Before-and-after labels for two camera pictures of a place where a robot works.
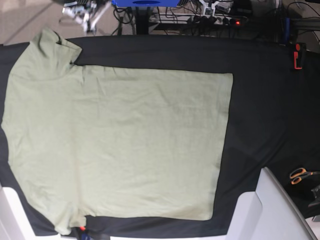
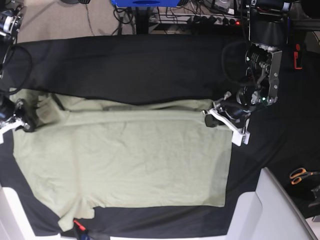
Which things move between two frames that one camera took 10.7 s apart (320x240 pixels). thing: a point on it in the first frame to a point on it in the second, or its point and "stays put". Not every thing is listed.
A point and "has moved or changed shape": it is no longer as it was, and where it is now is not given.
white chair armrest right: [268, 213] stays put
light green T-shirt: [116, 142] has moved or changed shape
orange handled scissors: [297, 174] stays put
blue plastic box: [146, 3] stays put
